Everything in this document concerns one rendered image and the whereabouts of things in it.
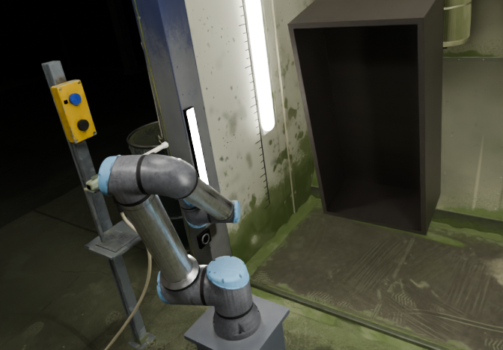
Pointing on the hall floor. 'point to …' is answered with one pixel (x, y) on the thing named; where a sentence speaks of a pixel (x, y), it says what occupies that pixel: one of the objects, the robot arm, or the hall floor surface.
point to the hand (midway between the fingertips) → (140, 162)
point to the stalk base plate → (142, 343)
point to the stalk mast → (117, 268)
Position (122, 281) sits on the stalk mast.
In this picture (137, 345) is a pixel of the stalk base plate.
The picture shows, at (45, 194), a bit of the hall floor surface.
